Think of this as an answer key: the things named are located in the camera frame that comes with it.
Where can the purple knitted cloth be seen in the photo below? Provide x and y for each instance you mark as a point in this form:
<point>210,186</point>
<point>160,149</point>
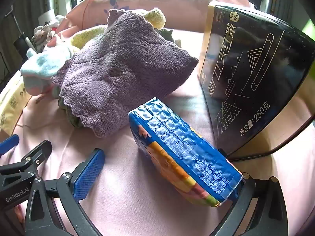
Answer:
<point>123,66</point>

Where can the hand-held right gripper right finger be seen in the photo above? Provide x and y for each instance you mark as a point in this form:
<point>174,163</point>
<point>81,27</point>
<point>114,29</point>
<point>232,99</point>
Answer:
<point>248,201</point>

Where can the pile of clothes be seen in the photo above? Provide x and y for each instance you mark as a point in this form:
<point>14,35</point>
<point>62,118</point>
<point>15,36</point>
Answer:
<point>44,32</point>

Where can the yellow tissue pack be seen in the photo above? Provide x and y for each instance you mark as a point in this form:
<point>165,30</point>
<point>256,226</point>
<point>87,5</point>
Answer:
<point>9,103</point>

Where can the black and gold box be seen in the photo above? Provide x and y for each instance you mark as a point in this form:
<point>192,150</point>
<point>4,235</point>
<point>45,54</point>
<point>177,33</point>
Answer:
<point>258,78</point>

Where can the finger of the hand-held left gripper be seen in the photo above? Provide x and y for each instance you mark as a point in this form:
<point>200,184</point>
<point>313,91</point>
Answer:
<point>8,143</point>
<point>37,152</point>

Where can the pastel blue pink stuffed toy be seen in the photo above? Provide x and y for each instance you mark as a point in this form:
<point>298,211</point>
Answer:
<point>41,66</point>

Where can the white cylindrical appliance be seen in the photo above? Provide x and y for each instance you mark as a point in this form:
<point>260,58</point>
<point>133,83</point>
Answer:
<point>48,17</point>

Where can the blue snack packet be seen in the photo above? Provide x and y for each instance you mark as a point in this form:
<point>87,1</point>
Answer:
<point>177,147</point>

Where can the pink leaf print pillow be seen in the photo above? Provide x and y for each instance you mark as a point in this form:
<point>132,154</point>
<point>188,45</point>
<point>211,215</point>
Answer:
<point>184,7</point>

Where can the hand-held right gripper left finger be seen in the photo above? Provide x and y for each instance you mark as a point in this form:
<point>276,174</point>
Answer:
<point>88,174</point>

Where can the yellow towel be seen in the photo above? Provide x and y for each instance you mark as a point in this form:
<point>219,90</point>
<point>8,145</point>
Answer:
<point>157,17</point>

